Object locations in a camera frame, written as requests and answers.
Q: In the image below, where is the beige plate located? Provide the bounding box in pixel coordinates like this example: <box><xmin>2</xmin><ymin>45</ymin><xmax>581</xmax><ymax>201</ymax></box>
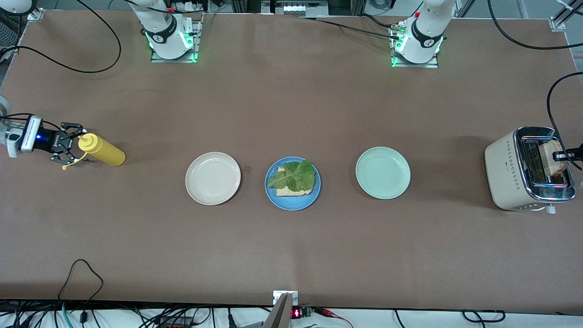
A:
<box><xmin>185</xmin><ymin>152</ymin><xmax>241</xmax><ymax>206</ymax></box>

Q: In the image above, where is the blue plate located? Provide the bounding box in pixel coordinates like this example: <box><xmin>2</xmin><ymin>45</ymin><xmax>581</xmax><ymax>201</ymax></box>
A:
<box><xmin>265</xmin><ymin>156</ymin><xmax>322</xmax><ymax>211</ymax></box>

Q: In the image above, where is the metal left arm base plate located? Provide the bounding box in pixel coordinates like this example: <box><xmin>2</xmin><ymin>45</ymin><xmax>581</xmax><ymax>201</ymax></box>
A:
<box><xmin>390</xmin><ymin>24</ymin><xmax>440</xmax><ymax>69</ymax></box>

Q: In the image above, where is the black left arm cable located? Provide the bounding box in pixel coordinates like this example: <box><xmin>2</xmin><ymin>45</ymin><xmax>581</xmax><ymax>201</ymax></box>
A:
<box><xmin>487</xmin><ymin>0</ymin><xmax>583</xmax><ymax>171</ymax></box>

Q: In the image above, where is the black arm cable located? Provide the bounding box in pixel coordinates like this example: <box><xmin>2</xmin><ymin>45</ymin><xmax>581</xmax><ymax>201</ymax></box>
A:
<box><xmin>0</xmin><ymin>0</ymin><xmax>123</xmax><ymax>130</ymax></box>
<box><xmin>487</xmin><ymin>0</ymin><xmax>583</xmax><ymax>171</ymax></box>

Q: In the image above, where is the beige chrome toaster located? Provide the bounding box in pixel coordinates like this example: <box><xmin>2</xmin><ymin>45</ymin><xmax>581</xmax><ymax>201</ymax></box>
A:
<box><xmin>484</xmin><ymin>126</ymin><xmax>577</xmax><ymax>215</ymax></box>

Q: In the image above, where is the white power strip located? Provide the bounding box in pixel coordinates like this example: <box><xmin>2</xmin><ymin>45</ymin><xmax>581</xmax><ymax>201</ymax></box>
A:
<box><xmin>171</xmin><ymin>0</ymin><xmax>217</xmax><ymax>13</ymax></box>

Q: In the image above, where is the grey camera pole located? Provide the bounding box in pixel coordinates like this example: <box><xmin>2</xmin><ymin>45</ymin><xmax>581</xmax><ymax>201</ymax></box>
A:
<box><xmin>263</xmin><ymin>292</ymin><xmax>294</xmax><ymax>328</ymax></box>

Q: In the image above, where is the white pole bracket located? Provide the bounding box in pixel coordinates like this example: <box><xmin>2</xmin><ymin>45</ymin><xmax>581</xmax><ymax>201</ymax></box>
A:
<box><xmin>272</xmin><ymin>290</ymin><xmax>299</xmax><ymax>307</ymax></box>

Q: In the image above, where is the pale green plate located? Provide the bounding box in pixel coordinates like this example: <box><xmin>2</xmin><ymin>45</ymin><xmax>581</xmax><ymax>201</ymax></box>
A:
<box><xmin>355</xmin><ymin>146</ymin><xmax>411</xmax><ymax>200</ymax></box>

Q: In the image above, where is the black cable across table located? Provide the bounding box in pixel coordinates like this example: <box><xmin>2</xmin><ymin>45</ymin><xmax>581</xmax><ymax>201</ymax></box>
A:
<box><xmin>298</xmin><ymin>16</ymin><xmax>404</xmax><ymax>39</ymax></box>

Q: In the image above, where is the toasted bread slice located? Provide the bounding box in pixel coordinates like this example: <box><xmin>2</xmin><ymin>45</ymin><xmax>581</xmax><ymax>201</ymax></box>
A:
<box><xmin>276</xmin><ymin>165</ymin><xmax>315</xmax><ymax>197</ymax></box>
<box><xmin>541</xmin><ymin>140</ymin><xmax>569</xmax><ymax>177</ymax></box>

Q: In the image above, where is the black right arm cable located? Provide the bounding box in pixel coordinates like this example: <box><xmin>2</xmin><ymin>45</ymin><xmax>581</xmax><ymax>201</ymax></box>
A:
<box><xmin>0</xmin><ymin>0</ymin><xmax>123</xmax><ymax>130</ymax></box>

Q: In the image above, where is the thin black looped cable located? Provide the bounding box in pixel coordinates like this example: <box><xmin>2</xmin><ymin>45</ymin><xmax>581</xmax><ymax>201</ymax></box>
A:
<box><xmin>57</xmin><ymin>259</ymin><xmax>104</xmax><ymax>319</ymax></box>

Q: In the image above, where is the black coiled floor cable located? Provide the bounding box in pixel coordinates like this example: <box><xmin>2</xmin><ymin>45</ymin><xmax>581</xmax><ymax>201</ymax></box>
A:
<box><xmin>461</xmin><ymin>309</ymin><xmax>506</xmax><ymax>324</ymax></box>

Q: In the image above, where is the yellow squeeze bottle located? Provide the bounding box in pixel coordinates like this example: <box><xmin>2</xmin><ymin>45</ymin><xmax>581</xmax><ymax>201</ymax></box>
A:
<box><xmin>62</xmin><ymin>133</ymin><xmax>127</xmax><ymax>171</ymax></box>

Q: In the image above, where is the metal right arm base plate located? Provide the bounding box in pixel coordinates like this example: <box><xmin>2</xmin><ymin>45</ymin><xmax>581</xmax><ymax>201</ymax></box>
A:
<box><xmin>149</xmin><ymin>18</ymin><xmax>202</xmax><ymax>63</ymax></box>

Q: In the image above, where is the dark mesh patterned object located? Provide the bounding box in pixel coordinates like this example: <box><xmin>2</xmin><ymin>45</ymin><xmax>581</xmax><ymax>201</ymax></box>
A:
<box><xmin>0</xmin><ymin>11</ymin><xmax>23</xmax><ymax>48</ymax></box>

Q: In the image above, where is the green lettuce leaf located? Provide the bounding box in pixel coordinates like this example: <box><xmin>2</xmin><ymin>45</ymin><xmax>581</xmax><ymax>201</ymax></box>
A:
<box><xmin>266</xmin><ymin>159</ymin><xmax>317</xmax><ymax>192</ymax></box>

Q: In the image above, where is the aluminium frame device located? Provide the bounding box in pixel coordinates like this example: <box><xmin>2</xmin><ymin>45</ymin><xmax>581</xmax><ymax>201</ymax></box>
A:
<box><xmin>261</xmin><ymin>0</ymin><xmax>329</xmax><ymax>16</ymax></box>

